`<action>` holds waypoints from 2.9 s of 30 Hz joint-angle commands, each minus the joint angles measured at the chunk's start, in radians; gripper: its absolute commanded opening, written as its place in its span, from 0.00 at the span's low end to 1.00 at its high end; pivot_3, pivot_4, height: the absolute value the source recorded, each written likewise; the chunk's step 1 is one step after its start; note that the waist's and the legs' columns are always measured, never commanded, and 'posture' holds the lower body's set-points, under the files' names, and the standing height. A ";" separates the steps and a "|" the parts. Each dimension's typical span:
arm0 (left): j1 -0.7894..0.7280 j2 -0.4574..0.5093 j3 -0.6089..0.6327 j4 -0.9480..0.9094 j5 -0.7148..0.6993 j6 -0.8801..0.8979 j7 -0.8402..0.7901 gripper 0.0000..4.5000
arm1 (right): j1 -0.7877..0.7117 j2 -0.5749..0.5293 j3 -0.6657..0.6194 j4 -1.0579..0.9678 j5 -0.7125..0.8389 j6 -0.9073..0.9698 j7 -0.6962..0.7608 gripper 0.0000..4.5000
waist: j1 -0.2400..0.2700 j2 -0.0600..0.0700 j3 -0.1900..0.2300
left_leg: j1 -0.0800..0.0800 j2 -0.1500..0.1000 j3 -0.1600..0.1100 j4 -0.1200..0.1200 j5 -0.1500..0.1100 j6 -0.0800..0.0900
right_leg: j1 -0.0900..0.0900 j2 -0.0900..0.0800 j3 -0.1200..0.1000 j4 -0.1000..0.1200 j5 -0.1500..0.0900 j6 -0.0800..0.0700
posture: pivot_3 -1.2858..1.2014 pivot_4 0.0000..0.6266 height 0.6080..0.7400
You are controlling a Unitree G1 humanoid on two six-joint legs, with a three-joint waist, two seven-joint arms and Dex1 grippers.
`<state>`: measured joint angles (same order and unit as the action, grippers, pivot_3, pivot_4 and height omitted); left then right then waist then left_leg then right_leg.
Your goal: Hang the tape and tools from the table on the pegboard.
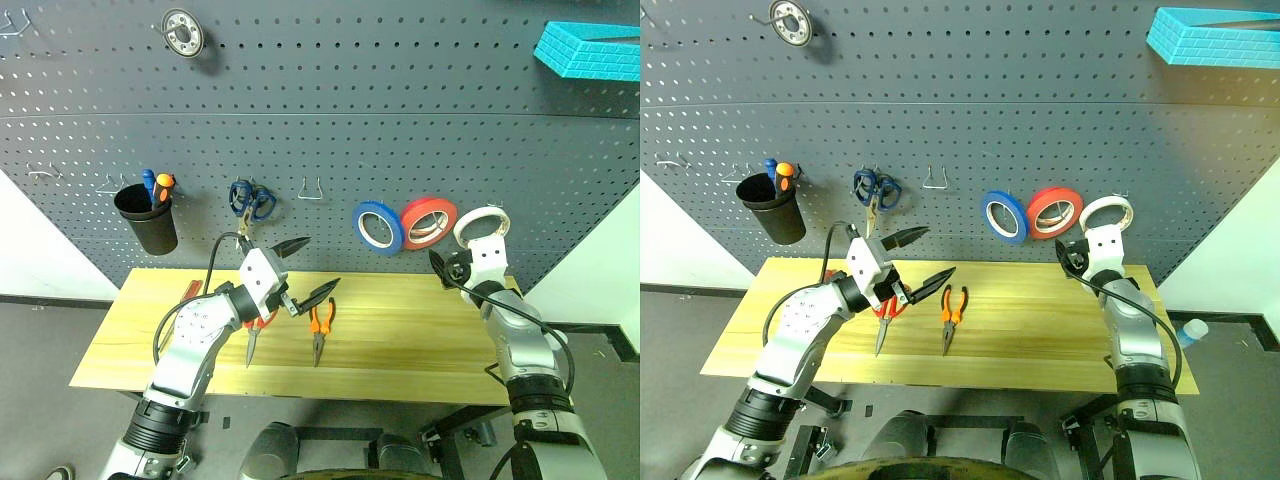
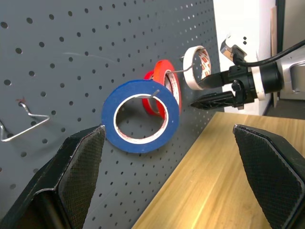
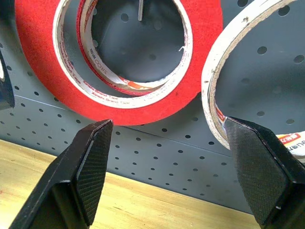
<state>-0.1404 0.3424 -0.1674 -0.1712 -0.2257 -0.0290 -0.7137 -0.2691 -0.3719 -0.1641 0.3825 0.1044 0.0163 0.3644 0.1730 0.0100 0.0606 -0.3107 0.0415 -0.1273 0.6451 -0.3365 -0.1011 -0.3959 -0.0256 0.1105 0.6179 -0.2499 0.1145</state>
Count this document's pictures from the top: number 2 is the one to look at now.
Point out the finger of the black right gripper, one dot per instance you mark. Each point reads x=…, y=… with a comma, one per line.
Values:
x=214, y=100
x=214, y=80

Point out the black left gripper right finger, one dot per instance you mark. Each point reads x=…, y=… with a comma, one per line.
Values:
x=269, y=167

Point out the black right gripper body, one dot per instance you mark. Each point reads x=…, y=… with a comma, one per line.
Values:
x=240, y=76

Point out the white tape roll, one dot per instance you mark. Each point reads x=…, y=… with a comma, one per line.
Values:
x=188, y=71

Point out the red tape roll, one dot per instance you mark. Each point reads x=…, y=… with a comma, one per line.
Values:
x=160, y=69

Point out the grey perforated pegboard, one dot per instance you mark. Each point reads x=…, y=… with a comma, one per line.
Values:
x=71, y=35

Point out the metal pegboard hook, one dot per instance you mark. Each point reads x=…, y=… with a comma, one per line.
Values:
x=182, y=70
x=182, y=57
x=146, y=96

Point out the dark vertical door frame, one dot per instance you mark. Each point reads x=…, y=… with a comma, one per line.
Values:
x=280, y=23

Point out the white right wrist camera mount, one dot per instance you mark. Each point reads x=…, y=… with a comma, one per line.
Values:
x=259, y=90

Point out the leaning wooden board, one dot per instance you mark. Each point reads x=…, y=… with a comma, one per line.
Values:
x=274, y=28

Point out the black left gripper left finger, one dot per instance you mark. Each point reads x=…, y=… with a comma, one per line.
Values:
x=78, y=167

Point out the blue tape roll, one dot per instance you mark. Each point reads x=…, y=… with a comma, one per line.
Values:
x=109, y=119

